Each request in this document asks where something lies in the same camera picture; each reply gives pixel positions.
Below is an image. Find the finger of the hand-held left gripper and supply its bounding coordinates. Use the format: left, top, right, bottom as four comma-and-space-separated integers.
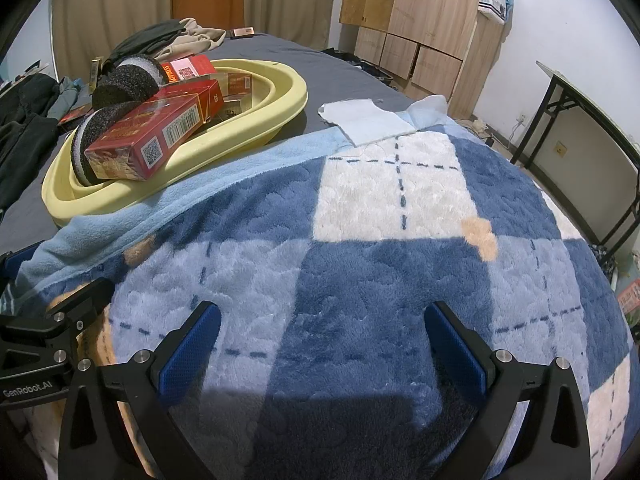
0, 276, 117, 366
0, 241, 42, 288

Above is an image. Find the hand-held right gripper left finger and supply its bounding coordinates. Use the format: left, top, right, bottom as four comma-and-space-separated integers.
59, 301, 223, 480

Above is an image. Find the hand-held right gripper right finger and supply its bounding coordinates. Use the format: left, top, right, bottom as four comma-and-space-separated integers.
424, 301, 593, 480

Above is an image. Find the dark cylinder with grey band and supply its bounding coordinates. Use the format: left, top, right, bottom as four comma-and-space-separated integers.
70, 101, 148, 187
91, 54, 169, 109

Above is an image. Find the long red box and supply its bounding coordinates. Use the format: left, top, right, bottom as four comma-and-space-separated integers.
83, 94, 205, 181

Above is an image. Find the pale yellow plastic basin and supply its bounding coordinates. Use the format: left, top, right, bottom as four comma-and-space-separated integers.
41, 58, 308, 229

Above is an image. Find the red box with hologram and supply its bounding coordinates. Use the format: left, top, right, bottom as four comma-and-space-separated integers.
159, 79, 226, 120

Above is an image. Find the red and white box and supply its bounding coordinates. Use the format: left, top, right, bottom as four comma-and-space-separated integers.
160, 54, 219, 82

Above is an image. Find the blue checkered plush blanket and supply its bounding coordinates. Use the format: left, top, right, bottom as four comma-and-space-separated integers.
15, 95, 633, 480

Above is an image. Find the dark clothes pile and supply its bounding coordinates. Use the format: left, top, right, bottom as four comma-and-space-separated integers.
0, 74, 76, 211

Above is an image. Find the pink packaging bag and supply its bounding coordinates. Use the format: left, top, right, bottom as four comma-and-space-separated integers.
617, 280, 640, 312

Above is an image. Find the small white cloth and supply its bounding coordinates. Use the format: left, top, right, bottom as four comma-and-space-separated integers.
319, 98, 417, 147

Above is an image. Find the dark green garment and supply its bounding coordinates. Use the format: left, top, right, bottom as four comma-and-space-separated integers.
109, 18, 186, 59

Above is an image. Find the black folding table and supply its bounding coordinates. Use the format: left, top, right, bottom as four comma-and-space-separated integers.
510, 60, 640, 266

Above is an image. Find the beige garment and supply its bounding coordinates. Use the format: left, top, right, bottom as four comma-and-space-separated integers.
160, 17, 228, 59

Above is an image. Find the black suitcase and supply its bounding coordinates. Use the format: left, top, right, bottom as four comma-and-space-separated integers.
320, 47, 396, 86

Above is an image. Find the wooden wardrobe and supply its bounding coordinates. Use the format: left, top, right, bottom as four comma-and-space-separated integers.
339, 0, 518, 117

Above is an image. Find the beige curtain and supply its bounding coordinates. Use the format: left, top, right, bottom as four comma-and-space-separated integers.
50, 0, 341, 76

